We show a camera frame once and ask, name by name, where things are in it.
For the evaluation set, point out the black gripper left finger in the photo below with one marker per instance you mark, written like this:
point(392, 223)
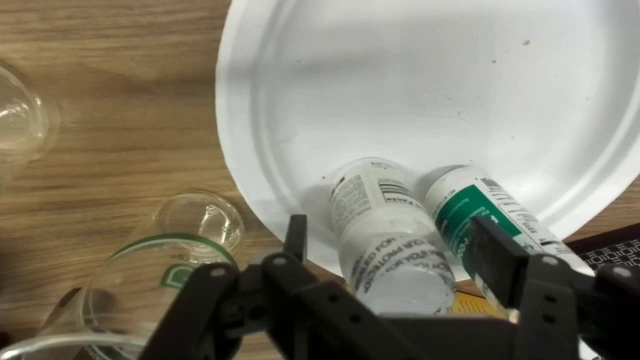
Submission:
point(227, 312)

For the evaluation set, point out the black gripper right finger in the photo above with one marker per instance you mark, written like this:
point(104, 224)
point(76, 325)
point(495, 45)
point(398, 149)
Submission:
point(572, 312)

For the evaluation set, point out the white bottle green label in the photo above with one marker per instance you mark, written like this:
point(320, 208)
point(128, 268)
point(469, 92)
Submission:
point(466, 206)

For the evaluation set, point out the white bottle black text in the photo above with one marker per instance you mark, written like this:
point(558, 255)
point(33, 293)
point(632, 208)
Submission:
point(372, 201)

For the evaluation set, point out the white paper plate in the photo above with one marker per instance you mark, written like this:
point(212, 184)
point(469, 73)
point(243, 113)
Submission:
point(401, 87)

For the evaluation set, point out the clear cup green logo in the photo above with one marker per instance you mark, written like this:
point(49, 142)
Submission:
point(200, 220)
point(17, 120)

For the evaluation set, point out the clear plastic cup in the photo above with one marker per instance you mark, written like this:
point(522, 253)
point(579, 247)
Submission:
point(80, 312)

